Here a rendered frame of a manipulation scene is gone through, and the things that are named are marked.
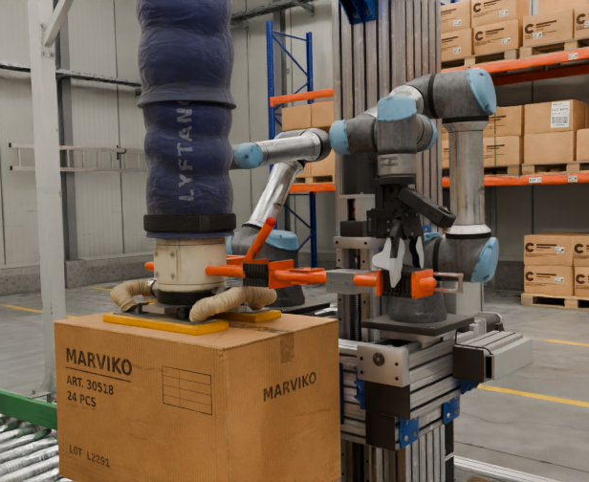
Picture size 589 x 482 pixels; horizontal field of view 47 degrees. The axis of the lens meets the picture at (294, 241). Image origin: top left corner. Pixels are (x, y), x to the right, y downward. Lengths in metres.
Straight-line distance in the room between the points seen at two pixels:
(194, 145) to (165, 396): 0.57
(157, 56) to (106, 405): 0.82
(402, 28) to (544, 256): 6.86
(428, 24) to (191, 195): 1.01
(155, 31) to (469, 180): 0.84
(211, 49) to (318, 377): 0.80
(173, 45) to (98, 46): 11.05
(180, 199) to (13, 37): 10.36
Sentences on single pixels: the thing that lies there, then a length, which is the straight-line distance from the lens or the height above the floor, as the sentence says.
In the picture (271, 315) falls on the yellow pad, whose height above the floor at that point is 1.09.
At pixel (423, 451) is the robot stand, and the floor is 0.57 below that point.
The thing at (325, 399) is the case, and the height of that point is 0.89.
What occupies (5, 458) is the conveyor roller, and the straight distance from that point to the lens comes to 2.53.
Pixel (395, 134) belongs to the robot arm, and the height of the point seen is 1.49.
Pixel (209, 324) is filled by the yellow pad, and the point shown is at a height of 1.09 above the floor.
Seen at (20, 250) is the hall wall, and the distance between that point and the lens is 11.57.
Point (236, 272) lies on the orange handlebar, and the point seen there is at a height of 1.21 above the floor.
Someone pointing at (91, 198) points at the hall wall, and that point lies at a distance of 12.22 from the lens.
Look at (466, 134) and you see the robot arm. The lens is 1.76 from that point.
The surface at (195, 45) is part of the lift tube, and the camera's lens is 1.62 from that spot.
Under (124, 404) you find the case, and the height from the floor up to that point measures 0.91.
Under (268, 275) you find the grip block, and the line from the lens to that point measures 1.48.
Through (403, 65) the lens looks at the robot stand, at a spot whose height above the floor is 1.75.
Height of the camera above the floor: 1.37
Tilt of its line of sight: 3 degrees down
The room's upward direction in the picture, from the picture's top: 1 degrees counter-clockwise
